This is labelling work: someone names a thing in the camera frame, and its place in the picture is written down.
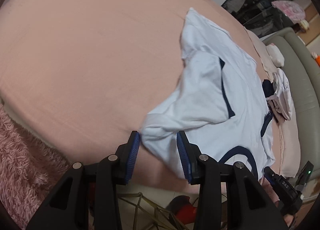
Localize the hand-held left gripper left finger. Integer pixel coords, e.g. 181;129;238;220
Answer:
26;130;140;230

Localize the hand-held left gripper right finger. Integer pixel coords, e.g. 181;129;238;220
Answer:
176;130;289;230

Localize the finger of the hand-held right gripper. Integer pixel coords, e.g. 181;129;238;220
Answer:
264;166;279;189

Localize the white shirt with navy trim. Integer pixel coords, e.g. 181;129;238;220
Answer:
141;7;275;185

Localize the stack of folded clothes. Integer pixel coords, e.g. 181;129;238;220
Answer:
262;68;293;123

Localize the person's right hand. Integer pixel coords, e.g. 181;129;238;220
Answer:
284;213;298;228

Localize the red black slipper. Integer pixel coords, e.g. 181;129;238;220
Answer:
167;195;198;220

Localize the grey-green sofa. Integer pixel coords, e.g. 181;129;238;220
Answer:
262;27;320;195

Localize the pink fluffy rug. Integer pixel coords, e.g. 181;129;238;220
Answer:
0;103;70;225

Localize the pink round bed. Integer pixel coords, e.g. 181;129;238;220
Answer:
0;0;300;195

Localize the white rolled cloth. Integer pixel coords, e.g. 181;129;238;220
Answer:
266;44;285;67

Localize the pink patterned cloth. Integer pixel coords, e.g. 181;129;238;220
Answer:
271;0;306;22

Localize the dark open closet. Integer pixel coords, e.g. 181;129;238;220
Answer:
221;0;298;39

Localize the gold wire basket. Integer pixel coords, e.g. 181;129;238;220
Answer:
117;192;184;230

